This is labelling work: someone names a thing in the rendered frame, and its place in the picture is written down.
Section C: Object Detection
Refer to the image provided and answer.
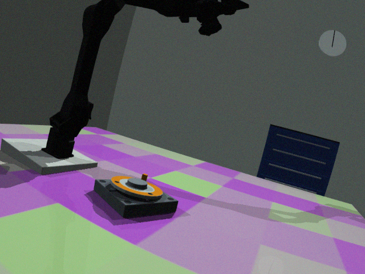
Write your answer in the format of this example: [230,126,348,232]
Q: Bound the orange round plate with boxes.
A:
[111,174,163,199]

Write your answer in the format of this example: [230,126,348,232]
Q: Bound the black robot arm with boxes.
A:
[41,0,222,159]

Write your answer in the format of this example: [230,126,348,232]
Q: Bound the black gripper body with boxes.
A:
[192,0,229,23]

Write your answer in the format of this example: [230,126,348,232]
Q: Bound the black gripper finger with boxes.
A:
[229,0,249,15]
[207,0,236,21]

